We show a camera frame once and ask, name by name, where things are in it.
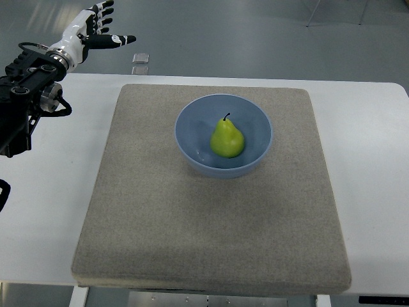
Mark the white table frame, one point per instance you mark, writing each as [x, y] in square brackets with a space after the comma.
[80, 297]

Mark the metal chair legs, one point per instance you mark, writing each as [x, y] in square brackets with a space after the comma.
[338, 12]

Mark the lower floor metal plate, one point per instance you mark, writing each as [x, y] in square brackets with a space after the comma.
[140, 70]

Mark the blue bowl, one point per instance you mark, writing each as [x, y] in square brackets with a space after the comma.
[196, 122]

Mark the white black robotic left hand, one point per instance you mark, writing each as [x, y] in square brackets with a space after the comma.
[88, 31]

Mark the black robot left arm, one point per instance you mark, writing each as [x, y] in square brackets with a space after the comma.
[30, 90]

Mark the grey felt mat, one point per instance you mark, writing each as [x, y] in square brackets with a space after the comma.
[154, 223]

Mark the green pear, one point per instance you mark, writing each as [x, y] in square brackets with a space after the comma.
[226, 140]

